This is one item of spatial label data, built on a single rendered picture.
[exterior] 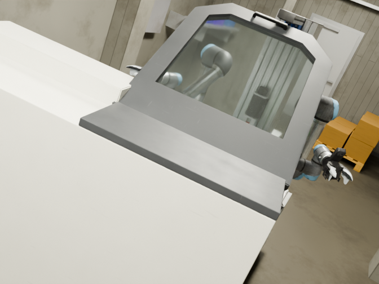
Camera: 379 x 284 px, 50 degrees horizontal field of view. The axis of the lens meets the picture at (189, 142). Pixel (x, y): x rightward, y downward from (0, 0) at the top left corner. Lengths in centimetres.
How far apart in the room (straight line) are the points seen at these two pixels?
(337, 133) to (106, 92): 639
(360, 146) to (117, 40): 468
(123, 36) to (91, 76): 322
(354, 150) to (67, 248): 657
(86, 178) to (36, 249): 39
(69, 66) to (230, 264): 96
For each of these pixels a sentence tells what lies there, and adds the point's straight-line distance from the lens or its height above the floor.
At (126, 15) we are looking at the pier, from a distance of 482.
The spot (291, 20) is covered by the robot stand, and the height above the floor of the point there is 200.
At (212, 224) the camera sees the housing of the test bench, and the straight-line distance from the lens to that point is 132.
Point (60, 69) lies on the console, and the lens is 171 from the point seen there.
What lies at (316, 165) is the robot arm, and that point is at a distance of 226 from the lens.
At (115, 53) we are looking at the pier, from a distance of 490.
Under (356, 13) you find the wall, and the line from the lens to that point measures 925.
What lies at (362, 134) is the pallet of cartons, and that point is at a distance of 764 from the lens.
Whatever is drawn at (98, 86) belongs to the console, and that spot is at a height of 152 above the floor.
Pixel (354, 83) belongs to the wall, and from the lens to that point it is 925.
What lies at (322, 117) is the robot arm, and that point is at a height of 158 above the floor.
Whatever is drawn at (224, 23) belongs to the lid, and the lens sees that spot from 214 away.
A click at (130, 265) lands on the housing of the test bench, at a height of 107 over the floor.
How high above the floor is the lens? 203
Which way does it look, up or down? 21 degrees down
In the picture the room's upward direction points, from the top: 22 degrees clockwise
